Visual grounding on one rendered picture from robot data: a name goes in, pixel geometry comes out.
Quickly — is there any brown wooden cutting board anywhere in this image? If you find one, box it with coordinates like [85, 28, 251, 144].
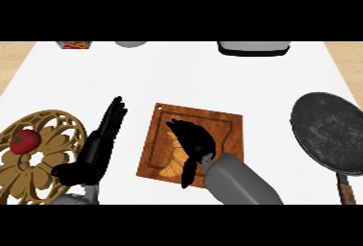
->
[134, 102, 245, 189]

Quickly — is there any golden ornate trivet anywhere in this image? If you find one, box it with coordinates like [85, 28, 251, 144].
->
[0, 110, 90, 206]

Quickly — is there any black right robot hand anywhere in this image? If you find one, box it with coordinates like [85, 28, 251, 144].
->
[164, 118, 218, 190]

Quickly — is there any red and yellow box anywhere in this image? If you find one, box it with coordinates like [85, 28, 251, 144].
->
[55, 40, 93, 50]

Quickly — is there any golden croissant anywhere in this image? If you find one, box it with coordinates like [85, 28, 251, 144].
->
[158, 130, 187, 179]

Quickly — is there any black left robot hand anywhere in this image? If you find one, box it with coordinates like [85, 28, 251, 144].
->
[50, 95, 128, 187]

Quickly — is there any red tomato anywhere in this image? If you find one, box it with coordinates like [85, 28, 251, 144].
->
[9, 129, 43, 156]

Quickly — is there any dark grey frying pan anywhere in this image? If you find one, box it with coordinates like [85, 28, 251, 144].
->
[289, 91, 363, 206]

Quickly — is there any grey round object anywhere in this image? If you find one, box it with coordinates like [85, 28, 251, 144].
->
[114, 40, 149, 49]

